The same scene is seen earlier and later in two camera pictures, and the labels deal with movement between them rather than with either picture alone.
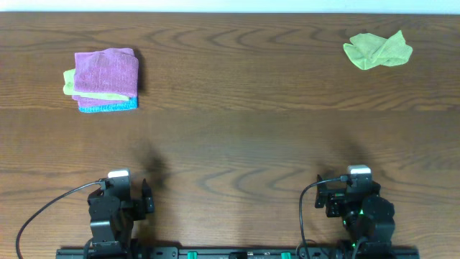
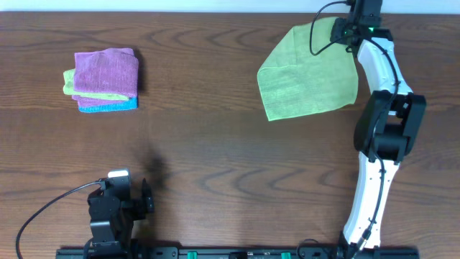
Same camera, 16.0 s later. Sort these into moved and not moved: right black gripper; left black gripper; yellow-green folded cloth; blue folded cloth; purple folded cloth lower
Moved: right black gripper
Not moved: yellow-green folded cloth; blue folded cloth; purple folded cloth lower; left black gripper
